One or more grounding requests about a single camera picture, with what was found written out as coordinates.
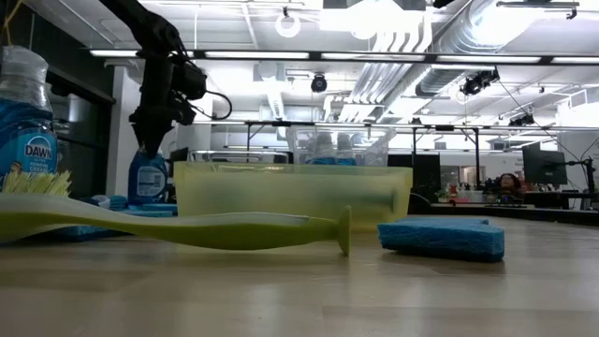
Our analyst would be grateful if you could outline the clear plastic storage bin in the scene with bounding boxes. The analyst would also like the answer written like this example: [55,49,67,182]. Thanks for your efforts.
[285,125,397,166]

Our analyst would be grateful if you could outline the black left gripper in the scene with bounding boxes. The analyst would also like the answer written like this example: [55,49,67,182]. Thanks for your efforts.
[129,55,182,159]

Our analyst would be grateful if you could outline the person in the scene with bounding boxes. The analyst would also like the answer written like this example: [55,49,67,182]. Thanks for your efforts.
[495,172,525,202]

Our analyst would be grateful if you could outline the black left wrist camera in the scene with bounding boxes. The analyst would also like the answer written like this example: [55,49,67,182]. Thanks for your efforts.
[175,62,208,126]

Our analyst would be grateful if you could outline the black ceiling camera cluster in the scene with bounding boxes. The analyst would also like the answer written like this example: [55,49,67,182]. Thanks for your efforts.
[460,68,501,97]

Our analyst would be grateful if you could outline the yellow translucent plastic bin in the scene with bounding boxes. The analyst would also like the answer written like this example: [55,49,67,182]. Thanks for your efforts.
[172,161,414,233]

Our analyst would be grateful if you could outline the black overhead light bar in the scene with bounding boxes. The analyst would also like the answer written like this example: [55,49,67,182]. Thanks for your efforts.
[88,46,599,66]

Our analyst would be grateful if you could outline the black aluminium table frame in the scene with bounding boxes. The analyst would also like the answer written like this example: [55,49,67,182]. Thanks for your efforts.
[409,190,599,227]

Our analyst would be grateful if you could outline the black background workstation frame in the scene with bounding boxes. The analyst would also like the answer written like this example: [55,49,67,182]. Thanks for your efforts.
[186,119,599,191]

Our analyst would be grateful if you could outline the blue wavy sponge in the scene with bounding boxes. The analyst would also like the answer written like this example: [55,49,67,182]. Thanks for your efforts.
[376,216,506,263]
[128,202,178,212]
[46,209,175,242]

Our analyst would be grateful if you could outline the white ring lamp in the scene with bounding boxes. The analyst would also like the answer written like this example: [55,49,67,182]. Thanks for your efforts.
[274,11,302,39]

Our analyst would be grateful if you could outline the lime green dish brush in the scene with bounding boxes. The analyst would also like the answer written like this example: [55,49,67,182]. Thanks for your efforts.
[0,168,353,257]

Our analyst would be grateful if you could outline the black computer monitor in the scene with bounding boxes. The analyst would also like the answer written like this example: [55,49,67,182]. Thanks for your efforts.
[522,142,568,186]

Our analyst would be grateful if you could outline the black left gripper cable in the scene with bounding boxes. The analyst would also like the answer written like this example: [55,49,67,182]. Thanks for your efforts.
[194,90,234,122]

